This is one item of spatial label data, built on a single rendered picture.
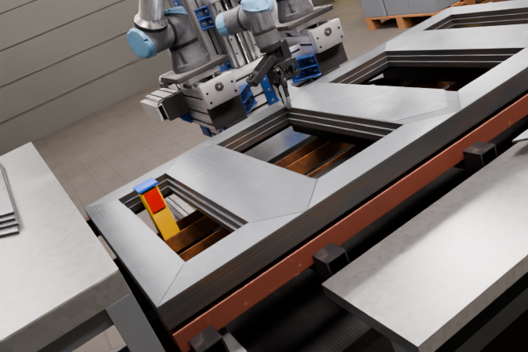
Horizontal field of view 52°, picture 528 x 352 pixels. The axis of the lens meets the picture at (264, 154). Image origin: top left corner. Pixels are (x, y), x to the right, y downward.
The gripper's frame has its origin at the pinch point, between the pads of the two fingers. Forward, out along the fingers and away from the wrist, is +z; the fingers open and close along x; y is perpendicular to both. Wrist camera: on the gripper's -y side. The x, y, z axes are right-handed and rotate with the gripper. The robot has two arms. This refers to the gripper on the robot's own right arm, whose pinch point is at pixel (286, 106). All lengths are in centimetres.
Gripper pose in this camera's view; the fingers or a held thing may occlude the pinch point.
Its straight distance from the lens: 173.9
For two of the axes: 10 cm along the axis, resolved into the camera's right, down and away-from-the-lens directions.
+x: -4.6, -1.5, 8.7
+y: 8.1, -4.7, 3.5
